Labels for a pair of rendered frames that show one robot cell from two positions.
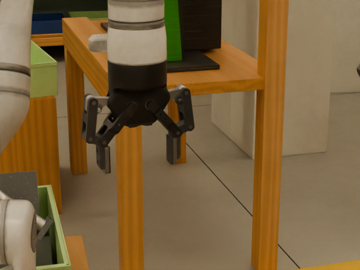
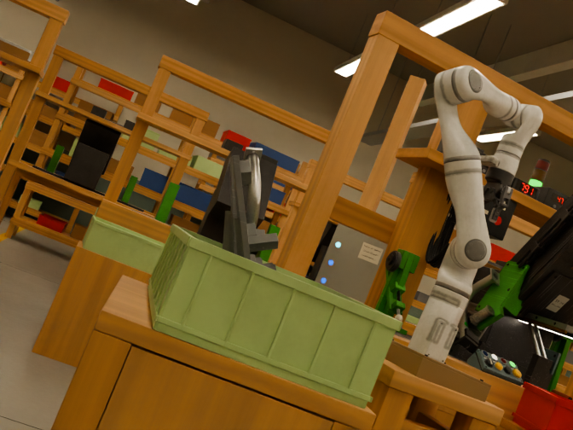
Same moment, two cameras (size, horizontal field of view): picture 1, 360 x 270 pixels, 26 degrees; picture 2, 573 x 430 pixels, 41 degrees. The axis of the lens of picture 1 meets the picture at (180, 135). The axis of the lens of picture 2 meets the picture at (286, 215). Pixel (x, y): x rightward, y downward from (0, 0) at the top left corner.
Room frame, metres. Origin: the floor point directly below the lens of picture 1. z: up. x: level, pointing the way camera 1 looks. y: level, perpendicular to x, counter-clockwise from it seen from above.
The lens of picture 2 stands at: (1.36, 2.19, 0.99)
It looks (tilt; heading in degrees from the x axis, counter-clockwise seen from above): 3 degrees up; 273
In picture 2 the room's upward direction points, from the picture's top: 22 degrees clockwise
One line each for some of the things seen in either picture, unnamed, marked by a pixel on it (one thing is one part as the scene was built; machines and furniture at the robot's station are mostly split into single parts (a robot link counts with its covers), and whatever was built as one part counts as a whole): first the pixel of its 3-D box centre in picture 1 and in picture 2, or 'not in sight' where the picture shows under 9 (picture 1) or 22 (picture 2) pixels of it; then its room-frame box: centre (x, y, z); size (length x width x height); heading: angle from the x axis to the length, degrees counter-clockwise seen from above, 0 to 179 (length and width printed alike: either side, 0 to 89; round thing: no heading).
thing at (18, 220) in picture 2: not in sight; (162, 196); (3.37, -7.04, 1.12); 3.01 x 0.54 x 2.24; 16
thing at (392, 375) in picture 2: not in sight; (414, 379); (1.02, 0.26, 0.83); 0.32 x 0.32 x 0.04; 23
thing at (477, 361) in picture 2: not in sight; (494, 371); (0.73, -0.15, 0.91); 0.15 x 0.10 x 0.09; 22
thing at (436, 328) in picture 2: not in sight; (437, 323); (1.01, 0.26, 0.98); 0.09 x 0.09 x 0.17; 25
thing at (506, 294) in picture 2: not in sight; (509, 291); (0.71, -0.41, 1.17); 0.13 x 0.12 x 0.20; 22
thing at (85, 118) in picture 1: (89, 118); (506, 196); (0.94, 0.11, 1.37); 0.03 x 0.02 x 0.06; 22
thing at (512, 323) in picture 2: not in sight; (505, 324); (0.61, -0.67, 1.07); 0.30 x 0.18 x 0.34; 22
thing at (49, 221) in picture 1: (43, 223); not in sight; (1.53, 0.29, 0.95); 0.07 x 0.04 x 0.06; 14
